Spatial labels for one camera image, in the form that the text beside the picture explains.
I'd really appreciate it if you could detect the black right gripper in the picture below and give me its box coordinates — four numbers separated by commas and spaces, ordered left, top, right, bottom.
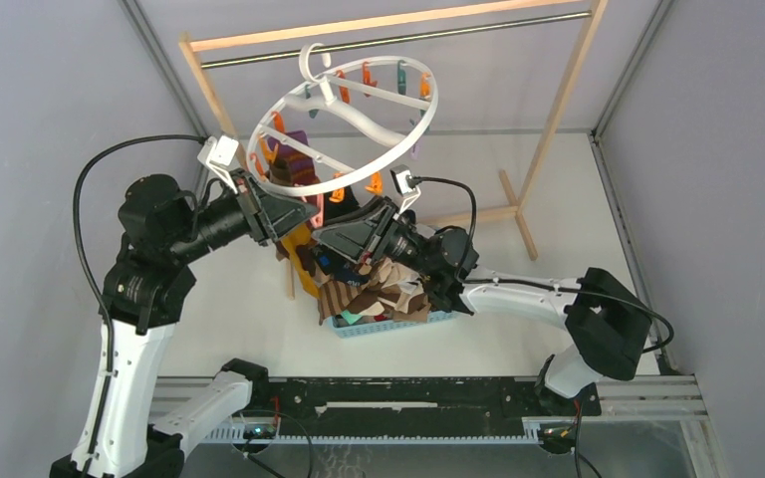
313, 193, 439, 279

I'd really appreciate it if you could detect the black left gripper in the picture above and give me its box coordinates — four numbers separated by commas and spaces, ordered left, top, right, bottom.
169, 166, 318, 263

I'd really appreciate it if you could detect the purple striped sock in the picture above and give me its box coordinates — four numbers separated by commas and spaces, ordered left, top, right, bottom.
267, 137, 320, 186

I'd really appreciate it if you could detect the mustard yellow brown sock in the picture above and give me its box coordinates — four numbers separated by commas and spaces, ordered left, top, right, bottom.
280, 224, 320, 299

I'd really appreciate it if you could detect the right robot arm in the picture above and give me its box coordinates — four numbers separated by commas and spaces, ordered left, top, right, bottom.
312, 200, 652, 414

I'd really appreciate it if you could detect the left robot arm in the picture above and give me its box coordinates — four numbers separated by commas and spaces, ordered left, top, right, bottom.
50, 170, 317, 477

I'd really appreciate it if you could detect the pile of mixed socks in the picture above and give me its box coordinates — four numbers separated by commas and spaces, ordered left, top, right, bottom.
311, 226, 468, 325

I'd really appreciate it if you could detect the teal clothespin clip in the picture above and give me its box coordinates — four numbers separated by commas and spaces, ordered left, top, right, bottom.
396, 60, 407, 96

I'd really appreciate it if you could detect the light blue sock basket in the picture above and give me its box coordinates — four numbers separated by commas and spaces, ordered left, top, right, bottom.
324, 311, 457, 339

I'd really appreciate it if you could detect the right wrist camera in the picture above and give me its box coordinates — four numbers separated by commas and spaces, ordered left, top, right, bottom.
389, 164, 421, 214

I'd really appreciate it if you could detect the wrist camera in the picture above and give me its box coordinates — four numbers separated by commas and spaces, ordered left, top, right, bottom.
389, 164, 421, 214
197, 134, 239, 195

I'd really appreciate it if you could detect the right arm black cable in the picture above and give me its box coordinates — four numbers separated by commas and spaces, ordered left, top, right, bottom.
408, 174, 676, 356

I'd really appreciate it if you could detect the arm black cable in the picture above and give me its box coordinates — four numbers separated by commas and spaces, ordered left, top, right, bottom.
408, 174, 676, 356
72, 134, 209, 473

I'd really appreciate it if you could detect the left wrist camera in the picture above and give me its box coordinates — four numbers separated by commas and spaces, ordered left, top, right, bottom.
197, 134, 239, 195

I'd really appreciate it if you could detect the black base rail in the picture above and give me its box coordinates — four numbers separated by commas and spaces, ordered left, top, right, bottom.
223, 358, 602, 440

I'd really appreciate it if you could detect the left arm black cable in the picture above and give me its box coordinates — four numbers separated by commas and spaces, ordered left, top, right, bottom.
72, 134, 209, 473

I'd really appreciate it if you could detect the wooden clothes rack frame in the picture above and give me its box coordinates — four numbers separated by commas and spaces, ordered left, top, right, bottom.
177, 0, 612, 302

